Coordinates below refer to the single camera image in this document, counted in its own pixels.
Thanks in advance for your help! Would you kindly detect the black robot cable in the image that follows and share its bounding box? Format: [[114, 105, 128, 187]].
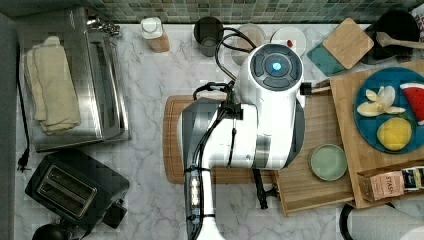
[[183, 27, 258, 224]]

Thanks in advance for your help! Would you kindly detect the blue plate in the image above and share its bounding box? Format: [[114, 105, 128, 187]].
[[353, 67, 423, 154]]

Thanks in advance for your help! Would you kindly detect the green ceramic bowl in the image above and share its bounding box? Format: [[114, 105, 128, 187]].
[[309, 144, 347, 181]]

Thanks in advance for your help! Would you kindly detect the black power cord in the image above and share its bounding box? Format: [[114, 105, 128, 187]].
[[16, 66, 33, 174]]

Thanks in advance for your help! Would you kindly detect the teal canister with wooden lid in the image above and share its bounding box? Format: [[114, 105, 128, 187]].
[[307, 18, 374, 76]]

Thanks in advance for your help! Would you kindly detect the peeled banana toy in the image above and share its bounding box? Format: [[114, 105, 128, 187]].
[[356, 86, 406, 117]]

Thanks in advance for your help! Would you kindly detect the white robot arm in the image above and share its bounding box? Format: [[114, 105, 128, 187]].
[[177, 43, 305, 240]]

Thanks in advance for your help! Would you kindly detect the folded beige towel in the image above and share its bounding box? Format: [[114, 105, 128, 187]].
[[24, 36, 81, 135]]

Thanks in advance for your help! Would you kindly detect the black pot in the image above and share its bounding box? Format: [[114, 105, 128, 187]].
[[361, 10, 420, 65]]

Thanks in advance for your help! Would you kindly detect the wooden drawer with black handle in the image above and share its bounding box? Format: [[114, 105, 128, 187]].
[[251, 79, 356, 218]]

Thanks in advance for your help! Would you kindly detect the white lidded sugar bowl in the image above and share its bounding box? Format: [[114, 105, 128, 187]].
[[270, 27, 307, 56]]

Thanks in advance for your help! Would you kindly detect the wooden spoon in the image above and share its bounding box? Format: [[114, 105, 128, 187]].
[[376, 32, 424, 49]]

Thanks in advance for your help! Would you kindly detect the yellow lemon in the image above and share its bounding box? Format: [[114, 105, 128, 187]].
[[377, 117, 412, 151]]

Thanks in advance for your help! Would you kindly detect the watermelon slice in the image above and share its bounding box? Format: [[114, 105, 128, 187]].
[[400, 83, 424, 126]]

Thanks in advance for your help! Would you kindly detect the black kettle knob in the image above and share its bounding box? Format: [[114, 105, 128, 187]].
[[32, 224, 69, 240]]

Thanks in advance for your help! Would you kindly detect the white capped bottle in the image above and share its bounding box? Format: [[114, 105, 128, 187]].
[[141, 17, 170, 53]]

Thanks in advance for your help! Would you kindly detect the tea bag box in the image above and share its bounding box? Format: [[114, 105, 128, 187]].
[[358, 166, 423, 202]]

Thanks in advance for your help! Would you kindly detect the dark grey cup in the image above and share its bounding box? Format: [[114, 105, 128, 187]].
[[194, 16, 224, 57]]

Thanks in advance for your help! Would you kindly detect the black two-slot toaster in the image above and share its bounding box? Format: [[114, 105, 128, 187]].
[[25, 150, 129, 232]]

